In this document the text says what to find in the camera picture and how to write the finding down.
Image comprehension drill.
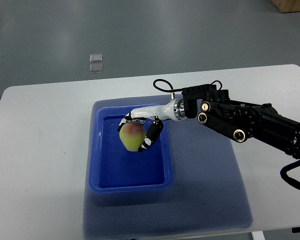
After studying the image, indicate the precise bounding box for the upper floor metal plate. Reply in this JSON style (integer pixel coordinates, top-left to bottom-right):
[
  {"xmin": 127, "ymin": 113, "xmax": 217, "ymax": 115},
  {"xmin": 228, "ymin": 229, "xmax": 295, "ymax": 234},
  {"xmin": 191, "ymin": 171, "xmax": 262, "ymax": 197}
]
[{"xmin": 89, "ymin": 53, "xmax": 103, "ymax": 63}]

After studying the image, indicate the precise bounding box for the black looped cable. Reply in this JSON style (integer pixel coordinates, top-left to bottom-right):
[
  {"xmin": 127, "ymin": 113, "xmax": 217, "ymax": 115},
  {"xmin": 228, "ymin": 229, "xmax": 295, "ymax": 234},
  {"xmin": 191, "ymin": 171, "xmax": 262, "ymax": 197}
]
[{"xmin": 279, "ymin": 159, "xmax": 300, "ymax": 193}]

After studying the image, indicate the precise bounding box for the green red peach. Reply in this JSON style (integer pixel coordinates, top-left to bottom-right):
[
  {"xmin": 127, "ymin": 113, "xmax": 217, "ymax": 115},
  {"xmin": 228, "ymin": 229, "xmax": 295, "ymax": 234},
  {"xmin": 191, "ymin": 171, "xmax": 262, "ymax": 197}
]
[{"xmin": 119, "ymin": 121, "xmax": 146, "ymax": 152}]

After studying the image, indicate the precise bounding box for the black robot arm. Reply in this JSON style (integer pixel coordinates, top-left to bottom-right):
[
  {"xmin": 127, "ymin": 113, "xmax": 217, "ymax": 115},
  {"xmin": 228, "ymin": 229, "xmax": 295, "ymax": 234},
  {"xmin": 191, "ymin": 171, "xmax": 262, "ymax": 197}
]
[{"xmin": 181, "ymin": 83, "xmax": 300, "ymax": 160}]

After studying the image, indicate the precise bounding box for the blue-grey textured mat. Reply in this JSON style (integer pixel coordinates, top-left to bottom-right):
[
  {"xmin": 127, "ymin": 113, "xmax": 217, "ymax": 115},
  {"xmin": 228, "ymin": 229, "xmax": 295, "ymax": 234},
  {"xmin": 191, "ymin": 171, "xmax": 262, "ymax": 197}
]
[{"xmin": 81, "ymin": 93, "xmax": 254, "ymax": 240}]

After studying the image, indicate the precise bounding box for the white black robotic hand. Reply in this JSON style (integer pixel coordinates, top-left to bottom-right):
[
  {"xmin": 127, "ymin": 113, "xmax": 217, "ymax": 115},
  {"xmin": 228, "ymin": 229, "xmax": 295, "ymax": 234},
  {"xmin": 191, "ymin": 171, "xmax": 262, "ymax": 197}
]
[{"xmin": 117, "ymin": 97, "xmax": 187, "ymax": 153}]

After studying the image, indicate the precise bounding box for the brown cardboard box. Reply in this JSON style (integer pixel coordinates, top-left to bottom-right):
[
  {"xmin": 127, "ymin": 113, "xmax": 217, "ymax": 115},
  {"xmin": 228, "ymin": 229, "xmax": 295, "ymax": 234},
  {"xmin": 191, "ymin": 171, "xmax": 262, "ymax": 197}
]
[{"xmin": 271, "ymin": 0, "xmax": 300, "ymax": 13}]

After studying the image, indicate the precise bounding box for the blue plastic tray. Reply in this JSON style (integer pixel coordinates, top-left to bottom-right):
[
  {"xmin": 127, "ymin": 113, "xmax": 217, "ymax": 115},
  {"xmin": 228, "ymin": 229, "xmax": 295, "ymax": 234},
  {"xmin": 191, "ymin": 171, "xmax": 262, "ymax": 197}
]
[{"xmin": 86, "ymin": 101, "xmax": 174, "ymax": 194}]

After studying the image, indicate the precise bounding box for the white table leg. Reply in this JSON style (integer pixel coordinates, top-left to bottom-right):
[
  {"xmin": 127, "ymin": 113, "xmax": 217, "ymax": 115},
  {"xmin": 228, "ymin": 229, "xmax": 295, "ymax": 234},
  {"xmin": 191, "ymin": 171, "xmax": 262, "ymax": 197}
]
[{"xmin": 251, "ymin": 231, "xmax": 265, "ymax": 240}]

